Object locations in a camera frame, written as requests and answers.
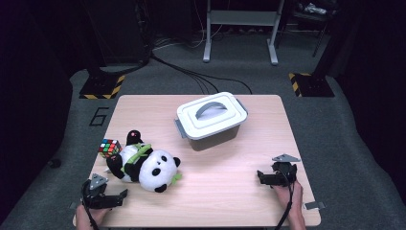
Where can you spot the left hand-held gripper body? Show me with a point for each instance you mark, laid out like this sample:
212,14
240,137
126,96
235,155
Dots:
94,198

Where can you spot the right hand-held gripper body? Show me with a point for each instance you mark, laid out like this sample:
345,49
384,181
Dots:
284,174

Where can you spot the panda plush toy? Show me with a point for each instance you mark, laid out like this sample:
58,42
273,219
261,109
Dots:
153,172

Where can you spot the colourful puzzle cube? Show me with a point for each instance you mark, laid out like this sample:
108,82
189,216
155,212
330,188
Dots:
108,147

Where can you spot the grey plastic storage box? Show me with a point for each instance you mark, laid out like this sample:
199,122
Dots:
214,140

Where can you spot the white lidded plastic box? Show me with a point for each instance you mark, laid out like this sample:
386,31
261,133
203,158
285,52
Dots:
204,123

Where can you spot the person's left hand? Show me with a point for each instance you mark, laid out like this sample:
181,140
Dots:
84,218

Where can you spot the person's right hand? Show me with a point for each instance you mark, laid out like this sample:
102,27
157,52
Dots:
287,199

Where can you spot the grey tape piece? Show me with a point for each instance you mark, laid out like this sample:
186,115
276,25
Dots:
314,205
74,205

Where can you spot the black striped stand base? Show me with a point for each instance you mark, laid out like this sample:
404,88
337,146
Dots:
314,86
100,86

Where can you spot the dark chair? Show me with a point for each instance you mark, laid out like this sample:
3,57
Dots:
306,17

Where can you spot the white metal stand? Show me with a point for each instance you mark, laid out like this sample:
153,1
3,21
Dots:
242,17

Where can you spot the dark equipment cabinet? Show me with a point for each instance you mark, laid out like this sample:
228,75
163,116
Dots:
124,32

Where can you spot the white cloth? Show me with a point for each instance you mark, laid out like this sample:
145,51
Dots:
314,9

